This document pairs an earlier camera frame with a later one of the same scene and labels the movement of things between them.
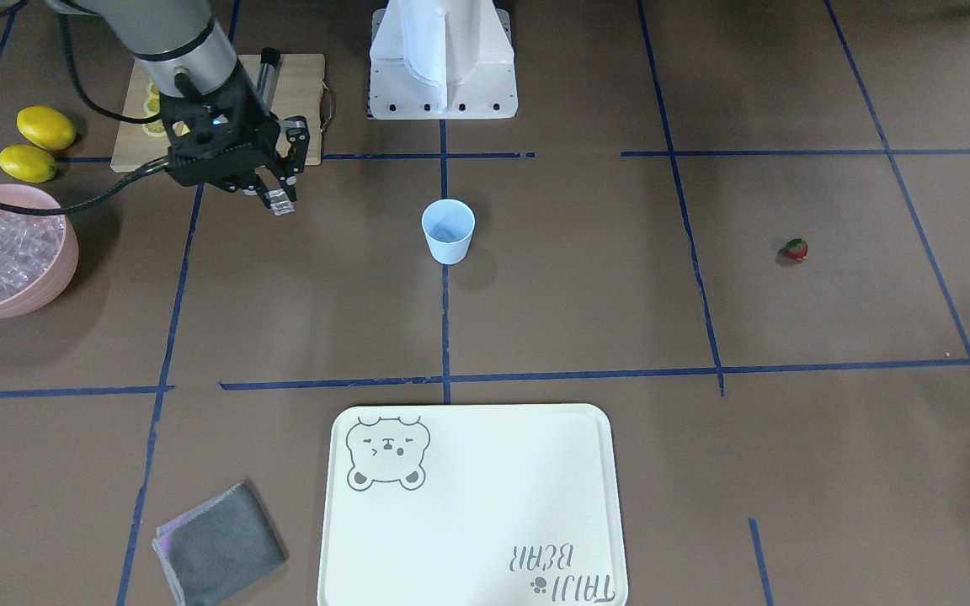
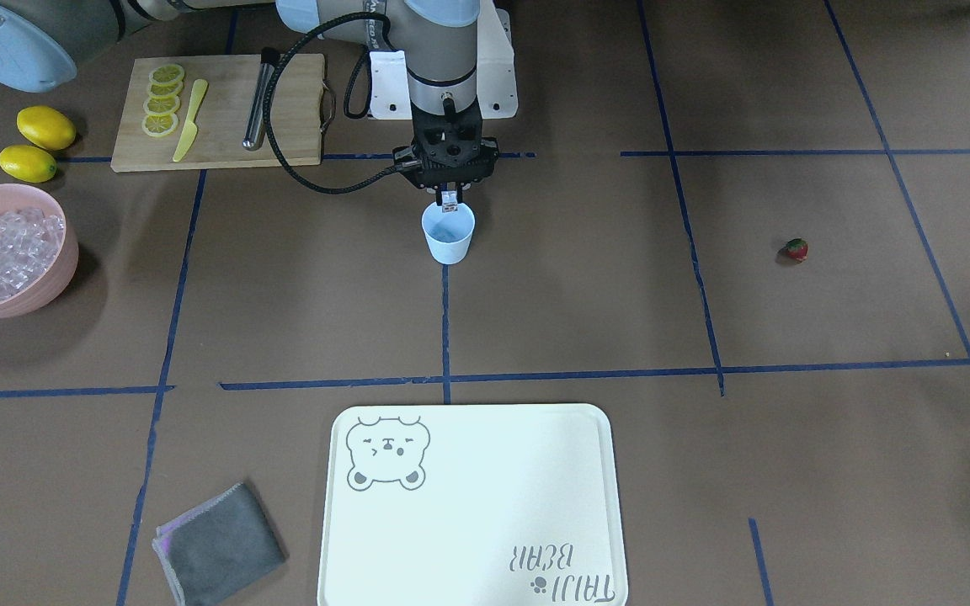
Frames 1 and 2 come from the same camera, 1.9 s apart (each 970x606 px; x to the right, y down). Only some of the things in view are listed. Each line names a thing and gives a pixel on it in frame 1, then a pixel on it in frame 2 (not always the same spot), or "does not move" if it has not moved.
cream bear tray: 479,504 does not move
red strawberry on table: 797,248 does not move
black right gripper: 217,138 to 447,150
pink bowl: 1,264 does not move
